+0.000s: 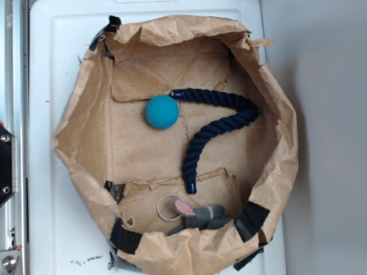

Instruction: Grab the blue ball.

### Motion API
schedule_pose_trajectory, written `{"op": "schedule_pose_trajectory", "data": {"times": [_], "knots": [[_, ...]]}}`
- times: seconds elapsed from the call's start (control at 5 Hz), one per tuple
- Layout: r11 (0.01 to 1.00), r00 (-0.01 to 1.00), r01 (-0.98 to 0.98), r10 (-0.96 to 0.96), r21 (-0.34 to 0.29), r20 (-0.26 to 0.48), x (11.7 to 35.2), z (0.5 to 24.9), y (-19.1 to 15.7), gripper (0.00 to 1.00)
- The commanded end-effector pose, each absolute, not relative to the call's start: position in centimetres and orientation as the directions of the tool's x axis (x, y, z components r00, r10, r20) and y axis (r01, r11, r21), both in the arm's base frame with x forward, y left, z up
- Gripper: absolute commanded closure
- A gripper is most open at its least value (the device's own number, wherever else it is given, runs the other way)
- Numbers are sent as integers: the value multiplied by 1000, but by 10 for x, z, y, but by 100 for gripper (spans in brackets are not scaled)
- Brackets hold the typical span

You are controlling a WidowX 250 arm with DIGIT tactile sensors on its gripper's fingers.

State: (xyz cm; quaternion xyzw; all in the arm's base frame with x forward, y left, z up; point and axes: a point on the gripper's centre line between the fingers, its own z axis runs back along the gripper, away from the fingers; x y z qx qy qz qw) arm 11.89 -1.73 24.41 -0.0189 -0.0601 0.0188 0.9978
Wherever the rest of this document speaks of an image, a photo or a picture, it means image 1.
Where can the teal blue dimpled ball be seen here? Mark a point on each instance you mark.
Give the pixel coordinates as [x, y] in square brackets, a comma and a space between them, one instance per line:
[161, 112]

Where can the brown paper lined bin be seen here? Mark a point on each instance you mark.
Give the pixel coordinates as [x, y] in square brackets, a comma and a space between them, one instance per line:
[121, 166]

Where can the white rubber band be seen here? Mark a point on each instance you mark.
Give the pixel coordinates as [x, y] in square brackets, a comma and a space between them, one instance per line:
[162, 207]

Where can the grey plush bunny toy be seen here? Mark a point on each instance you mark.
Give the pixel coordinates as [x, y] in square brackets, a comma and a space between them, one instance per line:
[202, 218]

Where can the black mounting bracket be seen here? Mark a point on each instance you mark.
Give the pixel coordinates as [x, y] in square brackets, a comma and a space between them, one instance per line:
[7, 165]

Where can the aluminium frame rail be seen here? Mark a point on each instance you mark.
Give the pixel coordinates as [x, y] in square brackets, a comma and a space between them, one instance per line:
[14, 111]

